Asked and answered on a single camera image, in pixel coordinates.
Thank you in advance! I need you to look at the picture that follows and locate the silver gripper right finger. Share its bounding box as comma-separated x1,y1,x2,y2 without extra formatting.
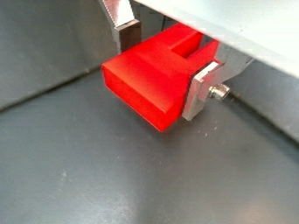
181,44,255,121

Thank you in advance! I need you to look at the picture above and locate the red double-square block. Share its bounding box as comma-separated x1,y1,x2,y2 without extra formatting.
101,24,218,131

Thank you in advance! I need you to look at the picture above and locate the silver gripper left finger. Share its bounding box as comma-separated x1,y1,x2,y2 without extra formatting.
97,0,141,53

